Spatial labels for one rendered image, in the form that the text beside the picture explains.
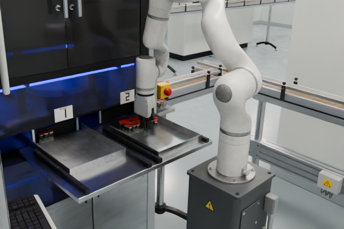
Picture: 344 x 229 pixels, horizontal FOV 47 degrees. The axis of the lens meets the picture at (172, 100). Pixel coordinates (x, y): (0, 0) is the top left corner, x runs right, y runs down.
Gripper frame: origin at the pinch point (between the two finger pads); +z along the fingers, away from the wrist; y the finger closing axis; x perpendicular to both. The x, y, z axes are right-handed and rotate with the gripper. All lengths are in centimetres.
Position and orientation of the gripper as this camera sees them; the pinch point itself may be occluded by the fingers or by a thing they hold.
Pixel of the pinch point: (145, 124)
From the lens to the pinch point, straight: 180.3
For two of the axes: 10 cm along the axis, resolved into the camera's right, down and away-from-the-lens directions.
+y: 6.9, 2.7, -6.7
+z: -0.3, 9.4, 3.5
